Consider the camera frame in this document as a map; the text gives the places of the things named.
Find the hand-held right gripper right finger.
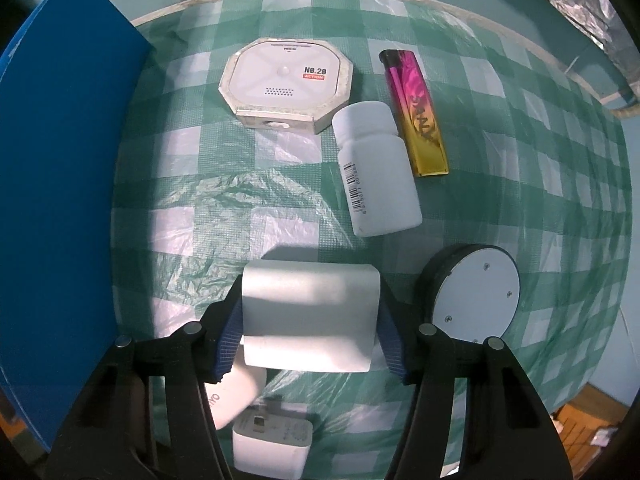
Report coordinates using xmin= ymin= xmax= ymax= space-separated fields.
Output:
xmin=376 ymin=289 xmax=576 ymax=480

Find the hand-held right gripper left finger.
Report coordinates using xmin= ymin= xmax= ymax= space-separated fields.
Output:
xmin=50 ymin=280 xmax=246 ymax=480

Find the white oval case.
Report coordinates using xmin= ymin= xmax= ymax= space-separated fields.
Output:
xmin=207 ymin=360 xmax=268 ymax=430

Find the silver metal tin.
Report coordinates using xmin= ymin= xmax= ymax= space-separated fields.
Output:
xmin=240 ymin=260 xmax=382 ymax=373

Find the black round device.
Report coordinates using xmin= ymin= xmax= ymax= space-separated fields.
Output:
xmin=419 ymin=244 xmax=521 ymax=343

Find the white charger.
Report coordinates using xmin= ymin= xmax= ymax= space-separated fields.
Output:
xmin=231 ymin=400 xmax=315 ymax=477

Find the blue cardboard box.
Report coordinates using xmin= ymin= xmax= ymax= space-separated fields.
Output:
xmin=0 ymin=0 xmax=156 ymax=453

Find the white plastic bottle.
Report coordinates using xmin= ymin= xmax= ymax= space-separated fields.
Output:
xmin=331 ymin=101 xmax=422 ymax=237

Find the green checked tablecloth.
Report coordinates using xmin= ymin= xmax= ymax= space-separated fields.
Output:
xmin=112 ymin=0 xmax=633 ymax=480

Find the wooden furniture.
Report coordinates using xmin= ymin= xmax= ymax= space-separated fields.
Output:
xmin=550 ymin=382 xmax=631 ymax=461

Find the pink and gold lighter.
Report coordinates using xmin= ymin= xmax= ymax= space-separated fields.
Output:
xmin=378 ymin=49 xmax=449 ymax=177

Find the white octagonal device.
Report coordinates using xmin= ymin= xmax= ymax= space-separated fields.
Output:
xmin=218 ymin=36 xmax=355 ymax=134

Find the silver foil sheet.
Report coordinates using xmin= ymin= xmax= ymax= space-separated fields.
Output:
xmin=492 ymin=0 xmax=640 ymax=96

